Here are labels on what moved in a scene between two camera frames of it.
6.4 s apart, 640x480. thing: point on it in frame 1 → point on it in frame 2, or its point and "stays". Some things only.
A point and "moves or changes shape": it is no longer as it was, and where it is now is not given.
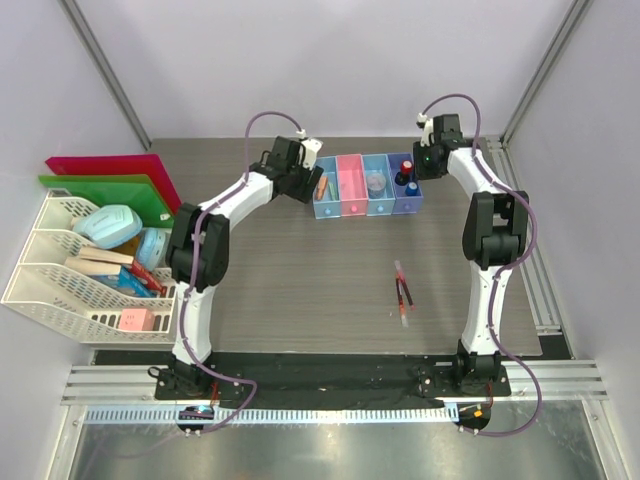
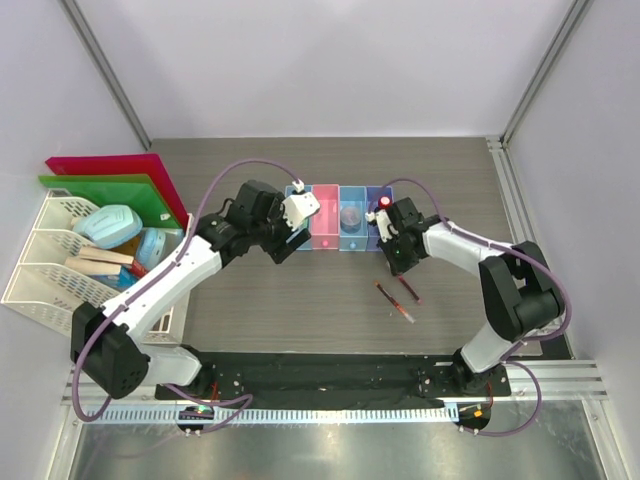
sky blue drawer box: [327, 197] moves or changes shape
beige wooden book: [93, 261] stays
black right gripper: [420, 171] → [399, 267]
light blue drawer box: [381, 198] → [353, 219]
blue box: [127, 282] stays
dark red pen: [399, 292] → [385, 292]
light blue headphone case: [109, 225] stays
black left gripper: [311, 178] → [280, 249]
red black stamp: [402, 178] → [385, 201]
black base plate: [321, 379] stays
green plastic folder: [137, 193] stays
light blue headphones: [151, 247] stays
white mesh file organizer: [74, 301] stays
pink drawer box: [353, 185] → [325, 224]
